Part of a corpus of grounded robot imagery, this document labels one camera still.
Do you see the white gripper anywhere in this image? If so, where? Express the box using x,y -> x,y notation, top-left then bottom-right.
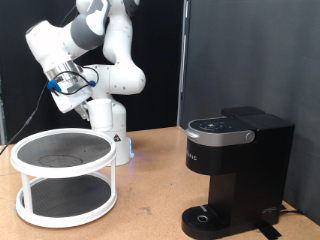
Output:
51,79 -> 95,122

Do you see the white mug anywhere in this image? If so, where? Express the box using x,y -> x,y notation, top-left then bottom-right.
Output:
85,98 -> 114,132

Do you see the black Keurig coffee machine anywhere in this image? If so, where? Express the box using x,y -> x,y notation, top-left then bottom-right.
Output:
180,105 -> 296,240

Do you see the white two-tier turntable shelf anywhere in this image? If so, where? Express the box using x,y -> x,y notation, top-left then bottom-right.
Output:
9,127 -> 118,230

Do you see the black curtain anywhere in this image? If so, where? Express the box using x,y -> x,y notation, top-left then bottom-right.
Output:
0,0 -> 185,146

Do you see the silver vertical pole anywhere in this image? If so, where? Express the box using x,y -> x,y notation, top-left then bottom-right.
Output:
175,0 -> 192,128

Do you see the grey partition panel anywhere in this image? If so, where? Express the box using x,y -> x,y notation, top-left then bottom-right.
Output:
179,0 -> 320,226

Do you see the black tape strip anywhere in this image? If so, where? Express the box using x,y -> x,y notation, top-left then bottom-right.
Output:
255,220 -> 283,240

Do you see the large blue cable clip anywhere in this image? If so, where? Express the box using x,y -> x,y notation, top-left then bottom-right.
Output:
46,79 -> 62,94

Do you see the black camera cable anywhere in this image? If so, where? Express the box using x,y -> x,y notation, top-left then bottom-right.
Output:
0,3 -> 100,157

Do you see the grey frame post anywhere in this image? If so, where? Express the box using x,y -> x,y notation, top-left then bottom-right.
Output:
0,74 -> 8,146

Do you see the black power cable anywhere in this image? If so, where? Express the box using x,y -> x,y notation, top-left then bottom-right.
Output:
279,203 -> 306,217

